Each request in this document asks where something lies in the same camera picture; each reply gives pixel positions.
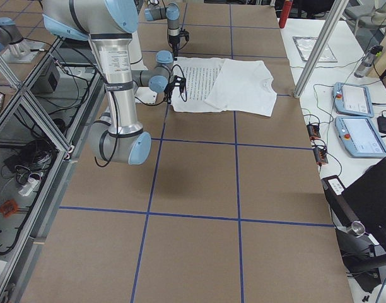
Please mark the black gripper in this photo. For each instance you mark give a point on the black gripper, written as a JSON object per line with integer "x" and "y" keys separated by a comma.
{"x": 168, "y": 92}
{"x": 173, "y": 41}

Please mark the white long-sleeve printed shirt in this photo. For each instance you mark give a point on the white long-sleeve printed shirt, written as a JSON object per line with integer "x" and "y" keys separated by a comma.
{"x": 217, "y": 85}

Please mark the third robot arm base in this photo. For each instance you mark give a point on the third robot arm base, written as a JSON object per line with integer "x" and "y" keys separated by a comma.
{"x": 14, "y": 47}

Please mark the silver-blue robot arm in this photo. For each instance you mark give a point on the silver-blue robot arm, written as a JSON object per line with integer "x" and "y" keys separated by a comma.
{"x": 108, "y": 27}
{"x": 171, "y": 13}

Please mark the red cylinder bottle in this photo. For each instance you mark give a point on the red cylinder bottle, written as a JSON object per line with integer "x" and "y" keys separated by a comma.
{"x": 285, "y": 12}

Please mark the black-edged foil sheet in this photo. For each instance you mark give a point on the black-edged foil sheet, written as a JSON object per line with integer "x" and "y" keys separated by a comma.
{"x": 305, "y": 47}

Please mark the orange-black connector box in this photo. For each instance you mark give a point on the orange-black connector box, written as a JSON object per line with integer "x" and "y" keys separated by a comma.
{"x": 320, "y": 156}
{"x": 313, "y": 131}

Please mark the upper blue teach pendant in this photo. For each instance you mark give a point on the upper blue teach pendant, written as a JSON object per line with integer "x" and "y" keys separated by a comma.
{"x": 353, "y": 100}

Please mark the blue teach pendant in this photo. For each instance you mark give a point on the blue teach pendant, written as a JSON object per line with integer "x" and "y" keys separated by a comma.
{"x": 353, "y": 100}
{"x": 359, "y": 137}

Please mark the lower blue teach pendant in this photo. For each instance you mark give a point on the lower blue teach pendant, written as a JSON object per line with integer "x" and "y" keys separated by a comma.
{"x": 359, "y": 137}

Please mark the black power adapter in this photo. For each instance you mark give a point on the black power adapter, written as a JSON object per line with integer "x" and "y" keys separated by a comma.
{"x": 381, "y": 121}

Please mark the black laptop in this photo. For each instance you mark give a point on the black laptop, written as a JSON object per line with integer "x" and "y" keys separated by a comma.
{"x": 362, "y": 201}

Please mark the steel cup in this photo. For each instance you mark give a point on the steel cup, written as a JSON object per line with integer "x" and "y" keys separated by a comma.
{"x": 357, "y": 229}

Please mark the white camera stand column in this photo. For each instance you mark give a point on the white camera stand column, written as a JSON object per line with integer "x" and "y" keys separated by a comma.
{"x": 143, "y": 94}

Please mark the aluminium frame post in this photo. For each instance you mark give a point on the aluminium frame post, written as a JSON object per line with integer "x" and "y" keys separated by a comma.
{"x": 330, "y": 23}

